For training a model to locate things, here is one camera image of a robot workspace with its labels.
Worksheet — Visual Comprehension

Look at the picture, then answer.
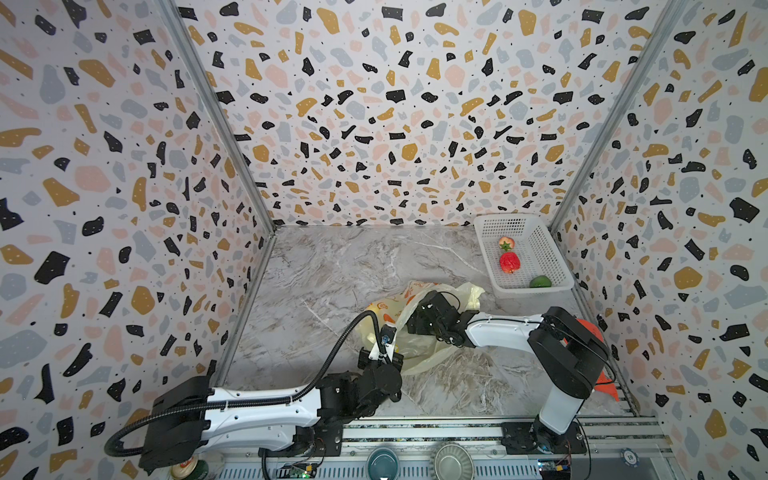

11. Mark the yellow translucent plastic bag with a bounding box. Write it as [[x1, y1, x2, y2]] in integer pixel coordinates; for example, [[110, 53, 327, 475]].
[[367, 281, 485, 376]]

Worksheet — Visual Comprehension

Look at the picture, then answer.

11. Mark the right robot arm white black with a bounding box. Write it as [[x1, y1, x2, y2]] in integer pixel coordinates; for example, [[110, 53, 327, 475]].
[[399, 290, 612, 454]]

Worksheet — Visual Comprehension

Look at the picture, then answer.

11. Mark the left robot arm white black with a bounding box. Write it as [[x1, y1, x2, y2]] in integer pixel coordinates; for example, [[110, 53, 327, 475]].
[[139, 349, 404, 472]]

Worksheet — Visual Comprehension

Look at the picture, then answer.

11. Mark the green fruit in basket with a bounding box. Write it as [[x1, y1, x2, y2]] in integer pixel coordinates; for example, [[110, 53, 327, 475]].
[[529, 275, 553, 288]]

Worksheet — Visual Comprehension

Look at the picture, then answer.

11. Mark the teal bowl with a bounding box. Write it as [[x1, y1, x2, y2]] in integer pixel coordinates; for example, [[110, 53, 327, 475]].
[[366, 447, 400, 480]]

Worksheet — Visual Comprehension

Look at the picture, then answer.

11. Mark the small red strawberry toy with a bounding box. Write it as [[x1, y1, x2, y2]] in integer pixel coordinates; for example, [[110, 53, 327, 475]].
[[498, 236, 515, 252]]

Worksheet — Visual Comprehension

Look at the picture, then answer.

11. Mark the white plastic mesh basket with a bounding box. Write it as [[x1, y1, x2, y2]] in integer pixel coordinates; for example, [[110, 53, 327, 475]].
[[473, 213, 574, 299]]

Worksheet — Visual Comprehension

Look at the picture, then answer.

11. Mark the grey ribbed plate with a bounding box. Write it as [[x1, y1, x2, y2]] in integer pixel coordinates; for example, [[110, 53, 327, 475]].
[[432, 443, 475, 480]]

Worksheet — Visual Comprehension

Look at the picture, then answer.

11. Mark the tin can with label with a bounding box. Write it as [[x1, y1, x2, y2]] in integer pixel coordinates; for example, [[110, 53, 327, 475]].
[[170, 456, 210, 480]]

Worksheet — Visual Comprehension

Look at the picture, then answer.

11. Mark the small round white token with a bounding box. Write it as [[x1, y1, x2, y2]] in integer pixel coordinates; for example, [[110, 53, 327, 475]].
[[621, 448, 639, 468]]

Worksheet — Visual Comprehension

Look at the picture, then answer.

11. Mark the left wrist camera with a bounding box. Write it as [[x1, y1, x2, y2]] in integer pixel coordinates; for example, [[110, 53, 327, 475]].
[[368, 323, 397, 362]]

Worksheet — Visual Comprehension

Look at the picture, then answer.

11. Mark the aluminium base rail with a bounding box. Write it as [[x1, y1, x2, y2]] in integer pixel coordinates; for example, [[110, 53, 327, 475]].
[[219, 417, 684, 479]]

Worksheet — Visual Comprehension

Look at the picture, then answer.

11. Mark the black corrugated cable hose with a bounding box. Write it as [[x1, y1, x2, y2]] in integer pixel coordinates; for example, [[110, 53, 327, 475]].
[[103, 309, 385, 459]]

